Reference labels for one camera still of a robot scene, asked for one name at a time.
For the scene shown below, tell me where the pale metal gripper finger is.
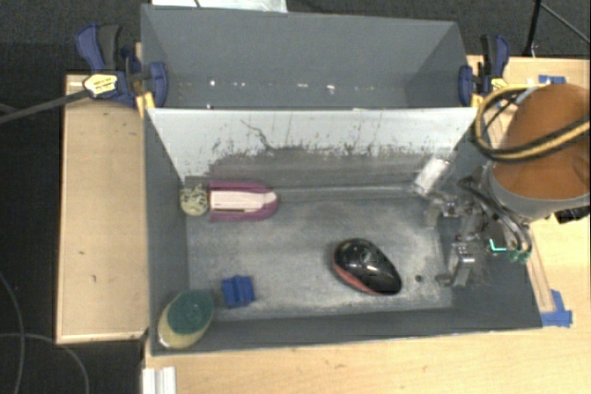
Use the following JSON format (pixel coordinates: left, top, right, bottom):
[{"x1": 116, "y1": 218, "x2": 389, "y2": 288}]
[
  {"x1": 422, "y1": 194, "x2": 464, "y2": 228},
  {"x1": 435, "y1": 243, "x2": 477, "y2": 290}
]

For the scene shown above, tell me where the clear plastic bottle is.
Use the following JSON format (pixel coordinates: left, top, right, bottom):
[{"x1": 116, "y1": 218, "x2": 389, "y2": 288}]
[{"x1": 412, "y1": 155, "x2": 456, "y2": 199}]

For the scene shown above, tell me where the black and red computer mouse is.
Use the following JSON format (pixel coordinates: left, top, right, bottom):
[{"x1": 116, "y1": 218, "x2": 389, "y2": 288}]
[{"x1": 332, "y1": 237, "x2": 404, "y2": 297}]

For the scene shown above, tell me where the grey metal bin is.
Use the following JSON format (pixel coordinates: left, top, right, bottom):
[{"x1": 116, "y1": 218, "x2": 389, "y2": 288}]
[{"x1": 138, "y1": 3, "x2": 544, "y2": 357}]

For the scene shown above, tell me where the purple and white stapler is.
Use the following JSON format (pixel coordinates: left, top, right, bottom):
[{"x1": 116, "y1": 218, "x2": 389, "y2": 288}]
[{"x1": 207, "y1": 179, "x2": 281, "y2": 223}]

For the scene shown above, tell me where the blue ribbed block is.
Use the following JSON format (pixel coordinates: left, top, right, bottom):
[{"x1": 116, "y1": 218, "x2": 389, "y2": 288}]
[{"x1": 220, "y1": 274, "x2": 257, "y2": 309}]

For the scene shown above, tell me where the beige speckled ball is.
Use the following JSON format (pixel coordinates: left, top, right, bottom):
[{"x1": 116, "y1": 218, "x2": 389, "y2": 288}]
[{"x1": 179, "y1": 183, "x2": 210, "y2": 218}]

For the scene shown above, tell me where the green and yellow sponge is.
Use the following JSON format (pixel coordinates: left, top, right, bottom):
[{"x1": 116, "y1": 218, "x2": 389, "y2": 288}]
[{"x1": 156, "y1": 288, "x2": 216, "y2": 350}]

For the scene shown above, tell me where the pale wood board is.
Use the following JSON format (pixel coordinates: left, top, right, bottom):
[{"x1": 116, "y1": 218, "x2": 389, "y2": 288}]
[{"x1": 54, "y1": 73, "x2": 150, "y2": 345}]

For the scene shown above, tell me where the black cylinder on white bracket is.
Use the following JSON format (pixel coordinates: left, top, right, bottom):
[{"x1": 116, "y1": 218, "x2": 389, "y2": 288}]
[{"x1": 555, "y1": 204, "x2": 591, "y2": 226}]

